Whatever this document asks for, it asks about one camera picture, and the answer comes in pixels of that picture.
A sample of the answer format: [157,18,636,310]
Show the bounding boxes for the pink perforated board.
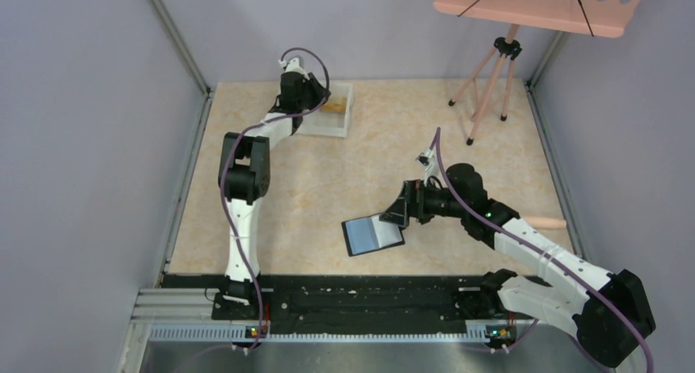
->
[434,0,641,39]

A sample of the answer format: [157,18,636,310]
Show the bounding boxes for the orange credit card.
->
[320,102,348,114]

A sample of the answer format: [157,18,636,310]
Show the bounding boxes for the pink cylinder rod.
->
[524,216,567,230]

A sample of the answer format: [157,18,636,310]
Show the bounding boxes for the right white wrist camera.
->
[416,148,438,170]

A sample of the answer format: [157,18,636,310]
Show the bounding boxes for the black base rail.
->
[205,275,522,335]

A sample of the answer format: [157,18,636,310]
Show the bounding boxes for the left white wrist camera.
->
[279,57,308,78]

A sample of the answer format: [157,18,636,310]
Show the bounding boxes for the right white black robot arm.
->
[379,163,656,372]

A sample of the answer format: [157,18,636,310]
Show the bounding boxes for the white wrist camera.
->
[279,57,308,78]
[416,148,438,170]

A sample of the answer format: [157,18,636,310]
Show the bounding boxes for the white two-compartment tray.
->
[297,81,354,138]

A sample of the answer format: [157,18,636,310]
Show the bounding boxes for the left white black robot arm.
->
[218,72,331,309]

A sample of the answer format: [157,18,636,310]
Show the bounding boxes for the pink tripod stand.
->
[447,24,522,146]

